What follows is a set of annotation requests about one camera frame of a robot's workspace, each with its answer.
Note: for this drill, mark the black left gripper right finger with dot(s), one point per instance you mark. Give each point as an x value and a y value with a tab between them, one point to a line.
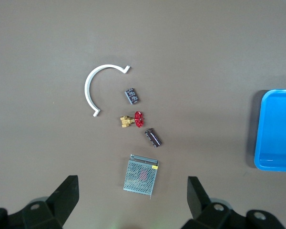
217	217

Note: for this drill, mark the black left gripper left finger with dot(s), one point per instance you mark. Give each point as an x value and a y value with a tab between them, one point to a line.
50	214

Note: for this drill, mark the dark brown relay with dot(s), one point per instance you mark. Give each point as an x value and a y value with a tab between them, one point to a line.
153	138

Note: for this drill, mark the dark connector block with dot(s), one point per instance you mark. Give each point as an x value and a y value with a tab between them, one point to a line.
132	96

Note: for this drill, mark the metal mesh power supply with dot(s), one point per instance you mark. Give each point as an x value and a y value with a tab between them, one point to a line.
139	176

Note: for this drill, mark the blue plastic tray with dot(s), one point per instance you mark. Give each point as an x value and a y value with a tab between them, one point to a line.
276	131

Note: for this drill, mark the brass valve red handwheel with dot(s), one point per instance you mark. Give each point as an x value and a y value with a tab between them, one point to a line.
139	119

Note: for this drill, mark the brown table cover sheet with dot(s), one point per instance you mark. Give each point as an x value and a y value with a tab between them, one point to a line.
193	47

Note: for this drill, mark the white curved plastic bracket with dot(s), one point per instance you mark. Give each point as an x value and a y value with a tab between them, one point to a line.
86	90

